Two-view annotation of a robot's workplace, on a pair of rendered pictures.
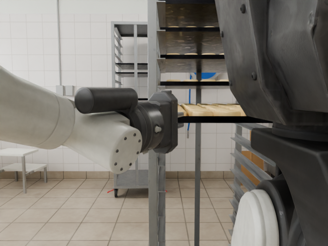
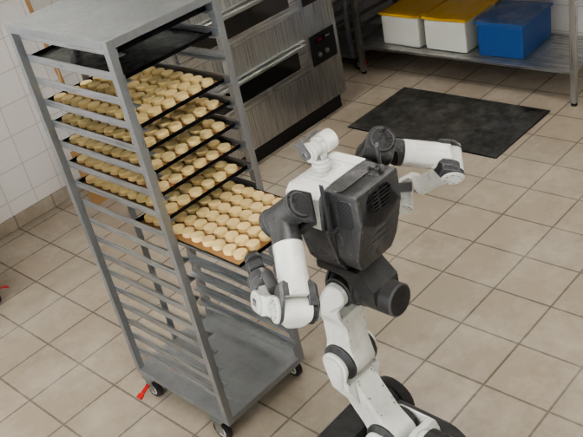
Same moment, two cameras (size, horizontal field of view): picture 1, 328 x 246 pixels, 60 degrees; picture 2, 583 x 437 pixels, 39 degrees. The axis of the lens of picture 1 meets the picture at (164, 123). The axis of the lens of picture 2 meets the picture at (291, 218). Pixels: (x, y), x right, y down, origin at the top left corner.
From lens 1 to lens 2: 2.37 m
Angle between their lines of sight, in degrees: 46
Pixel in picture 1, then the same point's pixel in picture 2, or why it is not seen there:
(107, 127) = not seen: hidden behind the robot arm
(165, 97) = (257, 257)
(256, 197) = (335, 286)
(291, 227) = (350, 290)
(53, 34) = not seen: outside the picture
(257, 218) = (340, 293)
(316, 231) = (361, 290)
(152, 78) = (166, 218)
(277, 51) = (344, 258)
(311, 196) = (357, 283)
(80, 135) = not seen: hidden behind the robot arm
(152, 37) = (155, 187)
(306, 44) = (357, 263)
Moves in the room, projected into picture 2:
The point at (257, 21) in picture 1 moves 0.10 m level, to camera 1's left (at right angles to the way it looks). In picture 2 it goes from (336, 251) to (315, 268)
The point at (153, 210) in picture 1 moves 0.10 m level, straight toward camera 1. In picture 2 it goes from (197, 317) to (215, 325)
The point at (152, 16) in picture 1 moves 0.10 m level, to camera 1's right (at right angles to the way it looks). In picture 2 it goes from (150, 170) to (172, 157)
